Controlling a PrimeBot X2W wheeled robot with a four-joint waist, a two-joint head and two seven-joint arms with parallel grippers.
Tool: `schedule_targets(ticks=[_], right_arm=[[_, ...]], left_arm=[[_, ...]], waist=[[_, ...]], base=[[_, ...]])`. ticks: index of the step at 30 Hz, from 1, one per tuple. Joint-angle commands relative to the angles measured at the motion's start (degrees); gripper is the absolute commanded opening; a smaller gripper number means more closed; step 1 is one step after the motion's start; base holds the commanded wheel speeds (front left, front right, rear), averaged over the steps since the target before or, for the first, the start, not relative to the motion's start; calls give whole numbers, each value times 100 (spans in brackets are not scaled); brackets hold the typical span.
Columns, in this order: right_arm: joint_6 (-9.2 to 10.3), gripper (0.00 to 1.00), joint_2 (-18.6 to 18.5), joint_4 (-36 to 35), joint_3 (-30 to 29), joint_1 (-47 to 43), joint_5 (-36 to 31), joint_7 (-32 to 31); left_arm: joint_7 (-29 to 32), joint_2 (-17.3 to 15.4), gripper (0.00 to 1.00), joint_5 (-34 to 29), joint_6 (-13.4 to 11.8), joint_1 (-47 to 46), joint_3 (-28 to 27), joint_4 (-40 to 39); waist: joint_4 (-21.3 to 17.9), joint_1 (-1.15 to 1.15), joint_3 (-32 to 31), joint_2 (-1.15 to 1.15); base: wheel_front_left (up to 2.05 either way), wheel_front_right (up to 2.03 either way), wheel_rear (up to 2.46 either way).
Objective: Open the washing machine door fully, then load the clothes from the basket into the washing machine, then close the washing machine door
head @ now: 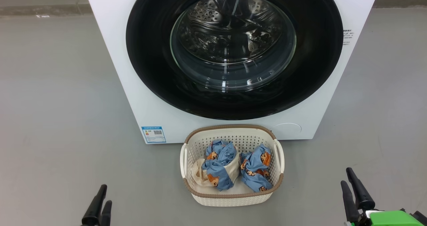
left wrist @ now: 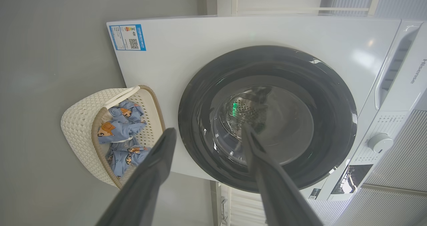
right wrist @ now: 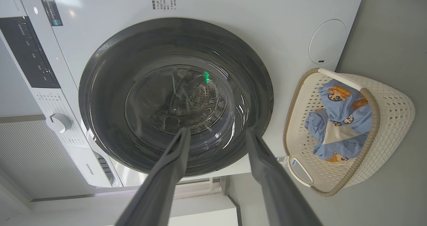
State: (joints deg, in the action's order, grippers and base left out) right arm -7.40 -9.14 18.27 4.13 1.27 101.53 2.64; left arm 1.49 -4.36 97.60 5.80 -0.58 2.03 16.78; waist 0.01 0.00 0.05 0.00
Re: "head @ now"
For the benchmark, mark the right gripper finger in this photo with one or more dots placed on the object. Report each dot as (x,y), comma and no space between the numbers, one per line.
(362,194)
(350,206)

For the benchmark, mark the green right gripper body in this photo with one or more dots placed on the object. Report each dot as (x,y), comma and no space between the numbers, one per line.
(390,218)

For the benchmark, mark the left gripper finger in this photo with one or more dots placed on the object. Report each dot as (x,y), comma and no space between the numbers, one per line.
(93,209)
(106,216)

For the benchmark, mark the blue cartoon print garment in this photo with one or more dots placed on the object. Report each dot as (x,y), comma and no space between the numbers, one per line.
(255,169)

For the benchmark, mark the blue and cream cartoon garment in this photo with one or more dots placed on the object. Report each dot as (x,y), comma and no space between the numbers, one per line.
(220,167)

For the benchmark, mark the black round washer door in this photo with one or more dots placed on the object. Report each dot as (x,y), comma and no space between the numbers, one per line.
(150,52)

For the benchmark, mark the white front-load washing machine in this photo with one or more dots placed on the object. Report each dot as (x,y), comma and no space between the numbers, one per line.
(110,36)

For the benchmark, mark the blue energy label sticker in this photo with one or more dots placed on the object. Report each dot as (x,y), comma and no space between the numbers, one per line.
(153,134)

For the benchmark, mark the round white filter cover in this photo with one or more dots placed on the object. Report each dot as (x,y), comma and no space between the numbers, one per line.
(287,129)

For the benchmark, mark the cream perforated laundry basket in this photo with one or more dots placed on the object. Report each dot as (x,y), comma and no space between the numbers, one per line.
(233,197)

